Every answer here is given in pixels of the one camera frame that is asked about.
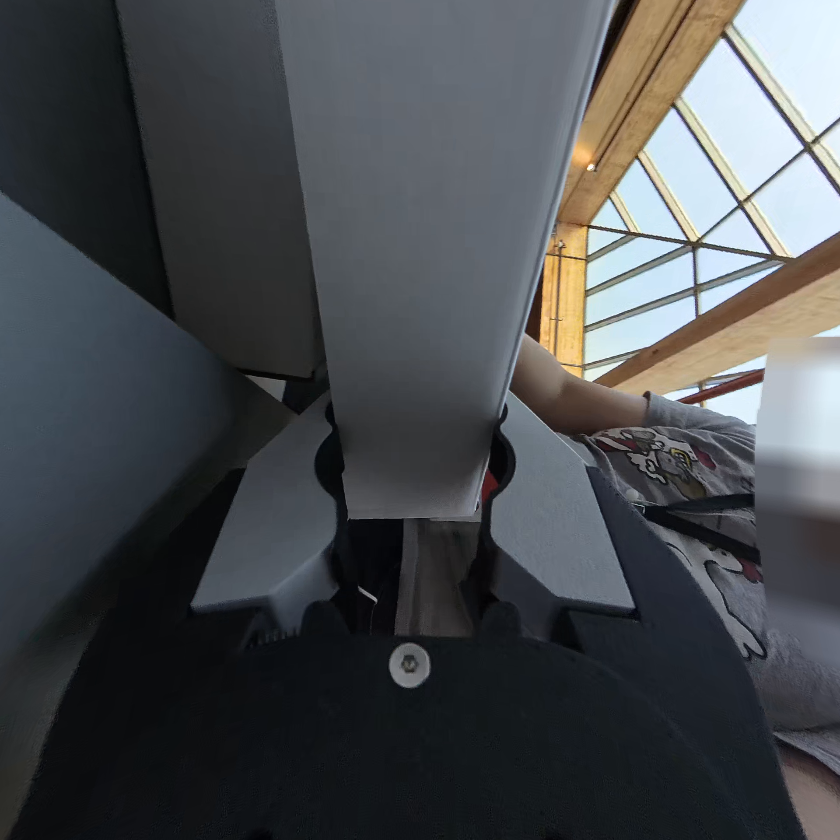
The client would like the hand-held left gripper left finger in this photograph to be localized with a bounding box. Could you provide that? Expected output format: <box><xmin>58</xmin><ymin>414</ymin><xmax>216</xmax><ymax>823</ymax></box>
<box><xmin>189</xmin><ymin>392</ymin><xmax>349</xmax><ymax>634</ymax></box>

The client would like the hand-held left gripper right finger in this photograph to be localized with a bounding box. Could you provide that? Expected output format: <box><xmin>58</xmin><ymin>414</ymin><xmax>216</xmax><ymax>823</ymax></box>
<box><xmin>462</xmin><ymin>394</ymin><xmax>636</xmax><ymax>641</ymax></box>

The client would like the long white cardboard box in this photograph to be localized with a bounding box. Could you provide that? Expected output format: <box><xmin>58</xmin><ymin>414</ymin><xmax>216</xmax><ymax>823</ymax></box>
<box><xmin>276</xmin><ymin>0</ymin><xmax>618</xmax><ymax>521</ymax></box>

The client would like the person's left forearm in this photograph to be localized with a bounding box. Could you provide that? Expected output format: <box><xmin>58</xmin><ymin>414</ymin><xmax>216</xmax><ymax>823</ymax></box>
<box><xmin>777</xmin><ymin>745</ymin><xmax>840</xmax><ymax>840</ymax></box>

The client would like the person's right forearm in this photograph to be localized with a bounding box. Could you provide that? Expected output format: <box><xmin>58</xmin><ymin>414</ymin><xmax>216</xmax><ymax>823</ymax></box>
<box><xmin>515</xmin><ymin>335</ymin><xmax>649</xmax><ymax>432</ymax></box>

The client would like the person in grey printed shirt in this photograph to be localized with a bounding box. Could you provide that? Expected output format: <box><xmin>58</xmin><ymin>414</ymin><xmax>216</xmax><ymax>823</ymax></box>
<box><xmin>577</xmin><ymin>390</ymin><xmax>840</xmax><ymax>752</ymax></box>

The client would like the wooden roof beam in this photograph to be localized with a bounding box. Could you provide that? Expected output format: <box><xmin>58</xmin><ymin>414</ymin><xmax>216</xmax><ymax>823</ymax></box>
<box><xmin>558</xmin><ymin>0</ymin><xmax>749</xmax><ymax>224</ymax></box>
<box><xmin>594</xmin><ymin>249</ymin><xmax>840</xmax><ymax>395</ymax></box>

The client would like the black shoulder strap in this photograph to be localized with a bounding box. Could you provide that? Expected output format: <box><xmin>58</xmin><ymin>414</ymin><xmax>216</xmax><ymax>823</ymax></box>
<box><xmin>631</xmin><ymin>492</ymin><xmax>762</xmax><ymax>567</ymax></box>

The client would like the red metal rail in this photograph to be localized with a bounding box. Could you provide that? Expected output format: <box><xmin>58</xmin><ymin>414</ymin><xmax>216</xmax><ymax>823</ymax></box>
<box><xmin>676</xmin><ymin>369</ymin><xmax>767</xmax><ymax>404</ymax></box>

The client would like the wooden post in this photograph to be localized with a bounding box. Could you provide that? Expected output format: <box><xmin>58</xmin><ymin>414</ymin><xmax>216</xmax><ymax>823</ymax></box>
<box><xmin>539</xmin><ymin>223</ymin><xmax>589</xmax><ymax>378</ymax></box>

